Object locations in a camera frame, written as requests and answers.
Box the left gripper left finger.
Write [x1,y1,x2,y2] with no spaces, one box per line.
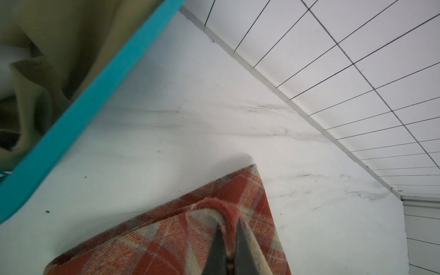
[202,226,228,275]

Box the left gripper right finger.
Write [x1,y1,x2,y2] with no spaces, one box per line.
[234,220,259,275]

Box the red plaid skirt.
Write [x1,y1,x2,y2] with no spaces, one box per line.
[44,165,291,275]

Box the teal plastic basket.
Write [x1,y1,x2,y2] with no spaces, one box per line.
[1,1,183,222]

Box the olive green skirt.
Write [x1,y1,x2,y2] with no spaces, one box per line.
[1,1,160,171]

